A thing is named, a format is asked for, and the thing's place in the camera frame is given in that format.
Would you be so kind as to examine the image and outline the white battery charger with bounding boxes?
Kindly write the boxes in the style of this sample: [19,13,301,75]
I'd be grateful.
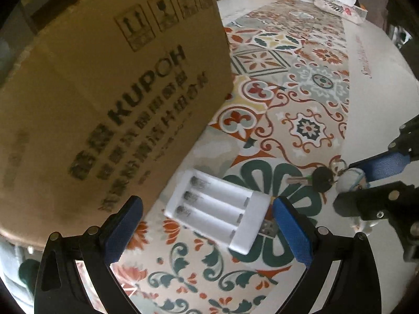
[164,168,279,255]

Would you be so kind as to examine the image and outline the brown cardboard box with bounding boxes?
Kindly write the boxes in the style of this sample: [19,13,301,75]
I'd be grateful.
[0,0,234,247]

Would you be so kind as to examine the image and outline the dark green object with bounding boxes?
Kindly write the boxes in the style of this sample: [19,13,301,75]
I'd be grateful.
[18,258,40,289]

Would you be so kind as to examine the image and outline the black-headed key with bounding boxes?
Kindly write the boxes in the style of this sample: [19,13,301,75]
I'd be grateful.
[286,166,335,193]

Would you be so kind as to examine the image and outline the small white doll keychain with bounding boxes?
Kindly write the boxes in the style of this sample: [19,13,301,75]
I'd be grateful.
[337,167,374,236]

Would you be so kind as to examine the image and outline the patterned tablecloth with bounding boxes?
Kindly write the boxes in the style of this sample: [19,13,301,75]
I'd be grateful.
[111,0,419,314]

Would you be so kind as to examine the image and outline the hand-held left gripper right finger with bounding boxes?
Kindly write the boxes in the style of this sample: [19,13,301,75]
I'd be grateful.
[272,196,382,314]

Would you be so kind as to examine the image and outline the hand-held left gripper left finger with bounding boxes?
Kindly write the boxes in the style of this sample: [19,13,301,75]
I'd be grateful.
[34,195,145,314]

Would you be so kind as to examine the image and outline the white printed plastic bag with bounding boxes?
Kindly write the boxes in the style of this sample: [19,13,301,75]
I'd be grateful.
[314,0,368,25]

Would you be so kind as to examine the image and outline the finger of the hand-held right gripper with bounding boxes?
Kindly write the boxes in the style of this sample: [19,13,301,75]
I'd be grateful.
[334,181,419,262]
[348,114,419,182]

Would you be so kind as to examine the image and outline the metal key ring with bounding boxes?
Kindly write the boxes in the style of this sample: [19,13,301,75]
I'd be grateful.
[329,158,348,175]

